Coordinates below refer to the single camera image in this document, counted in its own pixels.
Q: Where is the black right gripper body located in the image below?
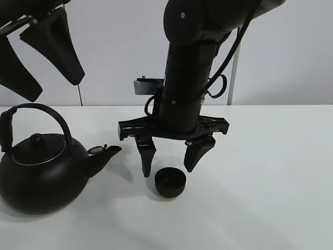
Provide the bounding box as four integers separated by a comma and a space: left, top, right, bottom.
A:
118, 116, 229, 141

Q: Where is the black round teapot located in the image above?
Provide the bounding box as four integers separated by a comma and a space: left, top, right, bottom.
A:
1, 103, 122, 215

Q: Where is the small black teacup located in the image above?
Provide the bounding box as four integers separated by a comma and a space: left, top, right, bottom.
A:
155, 167, 187, 198

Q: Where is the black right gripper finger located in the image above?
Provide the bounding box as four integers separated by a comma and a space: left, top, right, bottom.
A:
135, 136, 156, 178
184, 135, 216, 172

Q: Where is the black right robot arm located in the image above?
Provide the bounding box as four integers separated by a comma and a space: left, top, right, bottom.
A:
119, 1, 282, 177

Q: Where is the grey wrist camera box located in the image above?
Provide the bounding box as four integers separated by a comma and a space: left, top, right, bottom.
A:
134, 76, 164, 95

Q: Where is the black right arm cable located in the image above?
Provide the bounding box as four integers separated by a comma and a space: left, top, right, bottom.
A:
201, 0, 261, 99

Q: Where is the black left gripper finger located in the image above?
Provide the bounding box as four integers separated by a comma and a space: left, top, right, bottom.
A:
1, 36, 43, 102
20, 7, 85, 85

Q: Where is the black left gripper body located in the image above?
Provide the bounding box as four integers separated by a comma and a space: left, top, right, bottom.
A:
1, 0, 70, 36

